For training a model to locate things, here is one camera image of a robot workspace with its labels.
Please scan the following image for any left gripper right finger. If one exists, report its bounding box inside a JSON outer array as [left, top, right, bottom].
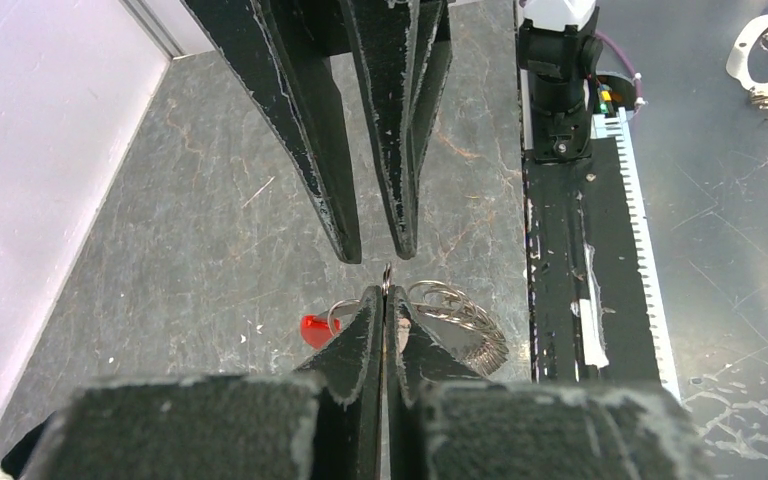
[[383, 286, 713, 479]]

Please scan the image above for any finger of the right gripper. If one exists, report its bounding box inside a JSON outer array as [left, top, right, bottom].
[[185, 1, 362, 264], [340, 1, 452, 260]]

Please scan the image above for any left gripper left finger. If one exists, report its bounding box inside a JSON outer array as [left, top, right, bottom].
[[26, 286, 384, 479]]

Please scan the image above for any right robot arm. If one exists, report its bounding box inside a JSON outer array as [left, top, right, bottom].
[[186, 1, 603, 264]]

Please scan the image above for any aluminium corner profile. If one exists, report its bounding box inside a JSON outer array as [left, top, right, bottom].
[[119, 0, 194, 59]]

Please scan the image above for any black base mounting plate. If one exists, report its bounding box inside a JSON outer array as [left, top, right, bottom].
[[523, 139, 661, 384]]

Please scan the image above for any white slotted cable duct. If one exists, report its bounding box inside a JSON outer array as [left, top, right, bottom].
[[592, 107, 682, 403]]

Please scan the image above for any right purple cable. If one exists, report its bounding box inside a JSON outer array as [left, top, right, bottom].
[[595, 29, 648, 111]]

